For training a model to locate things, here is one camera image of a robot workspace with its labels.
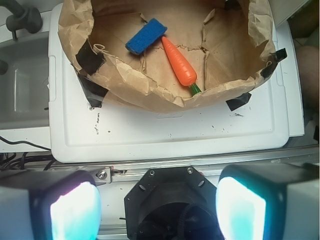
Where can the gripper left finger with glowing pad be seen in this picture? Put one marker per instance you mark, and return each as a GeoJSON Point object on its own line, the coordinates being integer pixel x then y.
{"type": "Point", "coordinates": [49, 205]}

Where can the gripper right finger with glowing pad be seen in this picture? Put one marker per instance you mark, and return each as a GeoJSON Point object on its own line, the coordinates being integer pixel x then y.
{"type": "Point", "coordinates": [269, 201]}

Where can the blue sponge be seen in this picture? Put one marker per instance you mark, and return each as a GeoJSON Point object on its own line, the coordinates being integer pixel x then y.
{"type": "Point", "coordinates": [145, 37]}

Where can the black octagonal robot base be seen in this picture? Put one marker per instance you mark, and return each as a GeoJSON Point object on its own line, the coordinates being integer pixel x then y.
{"type": "Point", "coordinates": [172, 204]}

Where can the white plastic lid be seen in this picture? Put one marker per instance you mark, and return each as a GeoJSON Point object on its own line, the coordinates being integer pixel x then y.
{"type": "Point", "coordinates": [113, 132]}

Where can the white toy sink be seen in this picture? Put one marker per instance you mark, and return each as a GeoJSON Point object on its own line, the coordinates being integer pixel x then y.
{"type": "Point", "coordinates": [24, 92]}

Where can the black tape piece right lower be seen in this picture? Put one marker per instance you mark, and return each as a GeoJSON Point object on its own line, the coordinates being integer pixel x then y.
{"type": "Point", "coordinates": [239, 101]}

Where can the black tape piece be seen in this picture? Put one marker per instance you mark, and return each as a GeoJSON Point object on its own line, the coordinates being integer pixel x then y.
{"type": "Point", "coordinates": [239, 101]}
{"type": "Point", "coordinates": [93, 92]}
{"type": "Point", "coordinates": [89, 61]}
{"type": "Point", "coordinates": [276, 58]}

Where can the black tape piece left lower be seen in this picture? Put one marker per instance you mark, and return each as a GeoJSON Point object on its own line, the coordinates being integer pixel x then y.
{"type": "Point", "coordinates": [93, 92]}

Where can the orange toy carrot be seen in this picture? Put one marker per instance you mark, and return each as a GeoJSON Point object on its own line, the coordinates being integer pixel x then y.
{"type": "Point", "coordinates": [181, 67]}

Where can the black tape piece right upper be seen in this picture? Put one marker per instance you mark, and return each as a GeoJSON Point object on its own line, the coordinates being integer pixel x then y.
{"type": "Point", "coordinates": [276, 58]}

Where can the black tape piece left upper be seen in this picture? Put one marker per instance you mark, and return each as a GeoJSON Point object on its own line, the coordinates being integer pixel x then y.
{"type": "Point", "coordinates": [89, 61]}

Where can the brown paper bag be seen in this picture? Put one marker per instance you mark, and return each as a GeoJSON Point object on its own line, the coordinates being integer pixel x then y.
{"type": "Point", "coordinates": [227, 42]}

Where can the dark grey toy faucet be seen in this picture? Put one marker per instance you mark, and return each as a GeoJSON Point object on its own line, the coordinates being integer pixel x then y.
{"type": "Point", "coordinates": [22, 17]}

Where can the aluminium rail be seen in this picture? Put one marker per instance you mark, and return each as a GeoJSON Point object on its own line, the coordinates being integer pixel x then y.
{"type": "Point", "coordinates": [208, 165]}

